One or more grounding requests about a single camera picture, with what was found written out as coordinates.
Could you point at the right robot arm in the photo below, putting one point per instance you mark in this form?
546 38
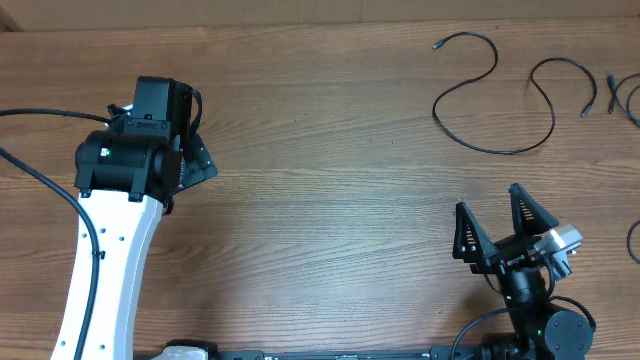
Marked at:
541 320

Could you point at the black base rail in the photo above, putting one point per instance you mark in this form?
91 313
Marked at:
438 352

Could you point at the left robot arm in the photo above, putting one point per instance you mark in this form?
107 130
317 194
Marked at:
127 177

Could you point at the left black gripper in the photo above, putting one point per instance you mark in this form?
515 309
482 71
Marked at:
199 165

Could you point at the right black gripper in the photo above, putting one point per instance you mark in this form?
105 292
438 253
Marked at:
509 249

